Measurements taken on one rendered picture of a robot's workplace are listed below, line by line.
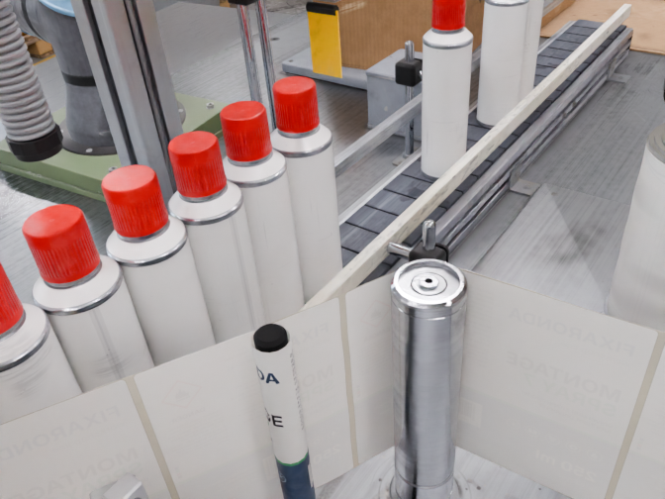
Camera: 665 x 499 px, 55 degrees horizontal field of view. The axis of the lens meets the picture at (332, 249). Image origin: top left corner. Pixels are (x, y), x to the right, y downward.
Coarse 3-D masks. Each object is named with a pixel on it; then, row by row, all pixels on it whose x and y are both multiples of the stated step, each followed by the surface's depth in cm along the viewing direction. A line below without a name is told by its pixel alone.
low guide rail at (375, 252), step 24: (552, 72) 88; (528, 96) 82; (504, 120) 78; (480, 144) 73; (456, 168) 69; (432, 192) 66; (408, 216) 63; (384, 240) 60; (360, 264) 57; (336, 288) 55
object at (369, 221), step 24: (576, 24) 112; (600, 24) 111; (552, 48) 104; (576, 48) 104; (600, 48) 103; (576, 72) 96; (552, 96) 90; (528, 120) 85; (504, 144) 80; (408, 168) 77; (480, 168) 76; (384, 192) 73; (408, 192) 73; (456, 192) 72; (360, 216) 70; (384, 216) 69; (432, 216) 69; (360, 240) 66; (408, 240) 66; (384, 264) 63
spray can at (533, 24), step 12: (540, 0) 79; (528, 12) 79; (540, 12) 80; (528, 24) 80; (540, 24) 81; (528, 36) 81; (528, 48) 82; (528, 60) 83; (528, 72) 84; (528, 84) 85
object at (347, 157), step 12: (552, 0) 98; (480, 60) 83; (420, 96) 74; (408, 108) 72; (420, 108) 73; (384, 120) 70; (396, 120) 70; (408, 120) 72; (372, 132) 68; (384, 132) 68; (360, 144) 66; (372, 144) 67; (336, 156) 64; (348, 156) 64; (360, 156) 66; (336, 168) 63
